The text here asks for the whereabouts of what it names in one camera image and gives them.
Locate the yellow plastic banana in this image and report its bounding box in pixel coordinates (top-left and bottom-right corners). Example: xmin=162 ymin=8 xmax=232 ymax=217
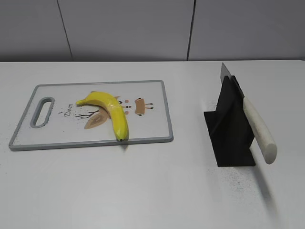
xmin=76 ymin=91 xmax=129 ymax=142

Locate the white handled kitchen knife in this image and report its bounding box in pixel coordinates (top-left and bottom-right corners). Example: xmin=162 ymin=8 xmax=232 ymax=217
xmin=220 ymin=63 xmax=277 ymax=164

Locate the black knife stand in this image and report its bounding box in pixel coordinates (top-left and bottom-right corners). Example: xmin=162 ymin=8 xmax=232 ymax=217
xmin=204 ymin=75 xmax=255 ymax=167

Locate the grey rimmed white cutting board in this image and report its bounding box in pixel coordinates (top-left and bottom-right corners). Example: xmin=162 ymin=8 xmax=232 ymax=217
xmin=9 ymin=80 xmax=173 ymax=151

